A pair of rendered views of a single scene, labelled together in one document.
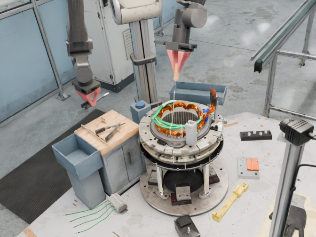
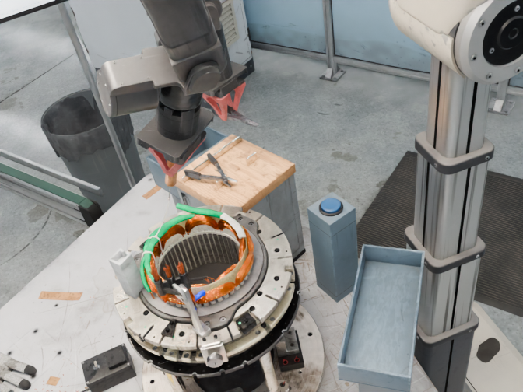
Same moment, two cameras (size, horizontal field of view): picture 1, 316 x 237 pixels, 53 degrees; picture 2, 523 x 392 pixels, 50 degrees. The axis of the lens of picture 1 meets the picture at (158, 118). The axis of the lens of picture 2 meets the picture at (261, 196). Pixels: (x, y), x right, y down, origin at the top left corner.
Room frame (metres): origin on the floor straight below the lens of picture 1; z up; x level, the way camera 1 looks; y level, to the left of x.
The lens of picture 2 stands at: (1.12, -0.75, 1.83)
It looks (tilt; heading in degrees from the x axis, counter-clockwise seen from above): 42 degrees down; 92
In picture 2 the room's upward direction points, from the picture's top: 11 degrees counter-clockwise
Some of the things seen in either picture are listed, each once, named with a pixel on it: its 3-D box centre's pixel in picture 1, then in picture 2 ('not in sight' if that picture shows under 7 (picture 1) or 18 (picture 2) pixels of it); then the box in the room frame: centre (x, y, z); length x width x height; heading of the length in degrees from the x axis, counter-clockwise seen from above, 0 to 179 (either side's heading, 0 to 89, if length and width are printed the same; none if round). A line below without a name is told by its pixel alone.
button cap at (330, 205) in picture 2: (139, 104); (331, 205); (1.22, 0.07, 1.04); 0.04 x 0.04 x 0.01
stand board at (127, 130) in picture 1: (107, 130); (233, 174); (1.03, 0.21, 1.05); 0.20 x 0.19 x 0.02; 130
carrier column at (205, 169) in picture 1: (205, 175); (172, 372); (0.87, -0.16, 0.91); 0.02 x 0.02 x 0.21
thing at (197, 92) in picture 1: (198, 113); (384, 351); (1.26, -0.20, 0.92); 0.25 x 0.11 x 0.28; 68
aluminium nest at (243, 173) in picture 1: (248, 167); not in sight; (1.00, -0.38, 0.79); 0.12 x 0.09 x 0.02; 166
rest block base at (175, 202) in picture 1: (181, 198); not in sight; (0.85, -0.06, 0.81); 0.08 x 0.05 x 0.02; 88
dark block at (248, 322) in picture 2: not in sight; (246, 322); (1.04, -0.21, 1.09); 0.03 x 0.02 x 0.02; 33
